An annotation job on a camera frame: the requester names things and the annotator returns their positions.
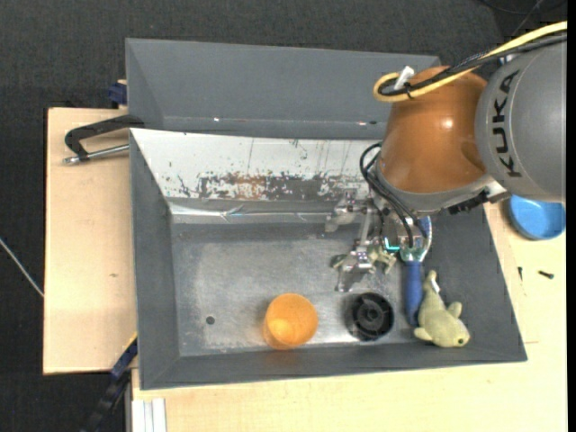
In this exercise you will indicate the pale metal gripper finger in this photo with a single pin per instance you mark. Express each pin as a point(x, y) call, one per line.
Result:
point(350, 201)
point(361, 259)

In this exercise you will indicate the black ribbed round spool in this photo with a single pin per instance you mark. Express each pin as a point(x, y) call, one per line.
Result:
point(370, 317)

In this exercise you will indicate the orange translucent cup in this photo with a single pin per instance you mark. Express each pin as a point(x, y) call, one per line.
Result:
point(290, 320)

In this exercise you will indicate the green plush toy dolphin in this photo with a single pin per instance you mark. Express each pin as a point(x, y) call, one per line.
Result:
point(438, 322)

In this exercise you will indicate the grey metal bin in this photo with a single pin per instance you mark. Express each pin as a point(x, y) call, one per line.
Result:
point(252, 259)

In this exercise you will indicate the blue bowl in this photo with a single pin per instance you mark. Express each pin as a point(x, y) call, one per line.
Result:
point(537, 218)

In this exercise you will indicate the small black screw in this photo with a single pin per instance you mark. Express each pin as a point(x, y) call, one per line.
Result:
point(546, 275)

